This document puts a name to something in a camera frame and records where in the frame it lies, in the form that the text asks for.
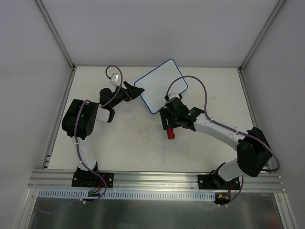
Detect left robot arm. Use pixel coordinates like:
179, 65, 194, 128
61, 81, 145, 188

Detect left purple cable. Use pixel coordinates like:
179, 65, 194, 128
73, 65, 122, 205

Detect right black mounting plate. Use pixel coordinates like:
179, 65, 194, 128
197, 174, 241, 190

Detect right aluminium frame post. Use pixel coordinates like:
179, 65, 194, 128
239, 0, 286, 72

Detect left aluminium frame post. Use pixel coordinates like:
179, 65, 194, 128
34, 0, 75, 70

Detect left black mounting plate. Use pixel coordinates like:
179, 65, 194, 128
71, 170, 114, 188

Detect purple cable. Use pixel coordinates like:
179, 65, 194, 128
73, 65, 122, 205
164, 75, 280, 208

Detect blue framed whiteboard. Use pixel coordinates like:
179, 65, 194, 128
134, 59, 188, 114

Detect aluminium frame post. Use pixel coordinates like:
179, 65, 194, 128
34, 0, 75, 70
239, 0, 286, 72

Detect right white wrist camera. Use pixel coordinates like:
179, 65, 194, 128
164, 93, 182, 101

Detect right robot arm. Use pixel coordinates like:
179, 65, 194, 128
160, 97, 272, 189

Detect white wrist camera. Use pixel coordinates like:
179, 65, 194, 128
164, 93, 182, 101
110, 73, 120, 87

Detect white slotted cable duct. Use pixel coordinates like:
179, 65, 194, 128
38, 188, 216, 202

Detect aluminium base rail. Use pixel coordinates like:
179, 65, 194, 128
27, 169, 285, 193

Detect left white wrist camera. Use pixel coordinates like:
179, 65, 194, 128
110, 73, 120, 87

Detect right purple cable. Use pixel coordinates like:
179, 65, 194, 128
164, 75, 280, 208

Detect red bone-shaped eraser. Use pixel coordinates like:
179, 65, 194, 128
166, 127, 175, 139

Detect black mounting plate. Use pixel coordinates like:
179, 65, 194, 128
71, 170, 114, 188
197, 174, 241, 190

